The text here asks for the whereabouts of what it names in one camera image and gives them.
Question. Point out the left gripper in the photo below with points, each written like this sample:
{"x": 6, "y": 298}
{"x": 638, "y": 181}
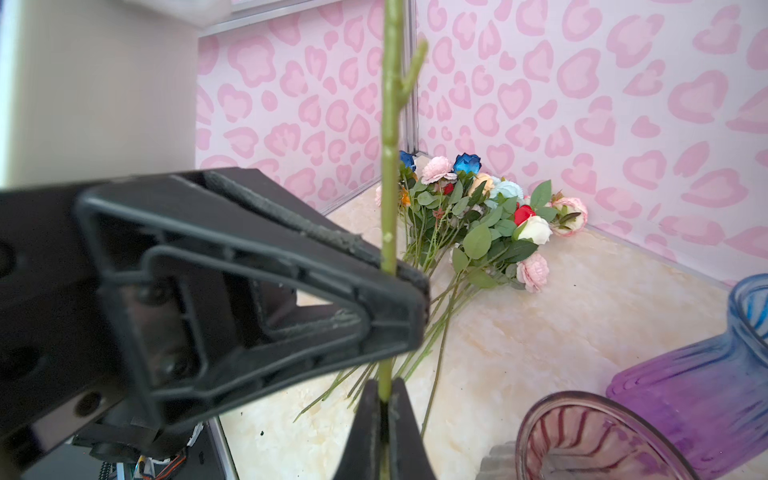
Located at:
{"x": 61, "y": 372}

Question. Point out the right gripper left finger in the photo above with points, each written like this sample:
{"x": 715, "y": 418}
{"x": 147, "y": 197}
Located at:
{"x": 361, "y": 456}

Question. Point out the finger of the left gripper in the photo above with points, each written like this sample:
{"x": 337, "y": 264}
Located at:
{"x": 214, "y": 306}
{"x": 257, "y": 193}

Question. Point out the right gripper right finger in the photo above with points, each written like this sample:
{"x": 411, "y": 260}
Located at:
{"x": 407, "y": 455}

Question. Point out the dark blue rose stem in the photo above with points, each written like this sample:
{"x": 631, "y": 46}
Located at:
{"x": 407, "y": 166}

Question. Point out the white rose stem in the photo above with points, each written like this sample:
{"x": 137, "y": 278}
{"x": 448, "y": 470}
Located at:
{"x": 397, "y": 87}

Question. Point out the light blue rose stem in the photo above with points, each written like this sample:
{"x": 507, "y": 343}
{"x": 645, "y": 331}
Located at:
{"x": 491, "y": 243}

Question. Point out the maroon grey glass vase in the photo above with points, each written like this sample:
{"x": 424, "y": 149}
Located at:
{"x": 579, "y": 435}

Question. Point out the blue purple glass vase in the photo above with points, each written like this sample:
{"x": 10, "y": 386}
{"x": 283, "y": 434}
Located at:
{"x": 709, "y": 399}

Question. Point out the red rose stem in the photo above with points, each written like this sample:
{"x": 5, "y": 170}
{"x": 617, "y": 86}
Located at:
{"x": 539, "y": 217}

